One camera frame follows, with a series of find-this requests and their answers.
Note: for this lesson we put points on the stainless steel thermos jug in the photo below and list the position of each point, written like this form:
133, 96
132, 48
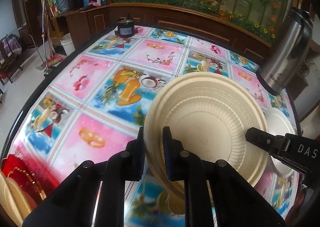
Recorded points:
287, 51

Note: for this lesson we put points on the colourful fruit pattern tablecloth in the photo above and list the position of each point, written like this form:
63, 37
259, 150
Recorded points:
100, 100

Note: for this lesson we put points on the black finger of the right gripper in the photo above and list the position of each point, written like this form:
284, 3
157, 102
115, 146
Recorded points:
265, 141

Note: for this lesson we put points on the wooden chair with clothes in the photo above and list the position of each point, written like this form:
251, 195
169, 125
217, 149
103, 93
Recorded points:
11, 61

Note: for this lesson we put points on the white plastic bucket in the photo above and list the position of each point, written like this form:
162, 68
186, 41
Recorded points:
67, 44

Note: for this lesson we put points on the mop with metal handle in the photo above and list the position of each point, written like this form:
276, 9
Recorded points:
51, 59

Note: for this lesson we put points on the red plastic plate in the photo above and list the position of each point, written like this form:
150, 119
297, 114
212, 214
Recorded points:
15, 168

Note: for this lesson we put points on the dark wooden cabinet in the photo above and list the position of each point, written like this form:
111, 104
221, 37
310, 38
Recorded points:
88, 24

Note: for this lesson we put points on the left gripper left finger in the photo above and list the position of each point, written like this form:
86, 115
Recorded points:
93, 194

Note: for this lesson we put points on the beige plastic bowl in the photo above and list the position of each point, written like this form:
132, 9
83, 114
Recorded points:
14, 200
210, 115

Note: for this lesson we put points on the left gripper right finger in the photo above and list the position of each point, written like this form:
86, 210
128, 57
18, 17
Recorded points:
215, 194

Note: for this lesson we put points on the small black motor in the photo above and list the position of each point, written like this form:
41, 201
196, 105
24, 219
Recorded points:
125, 27

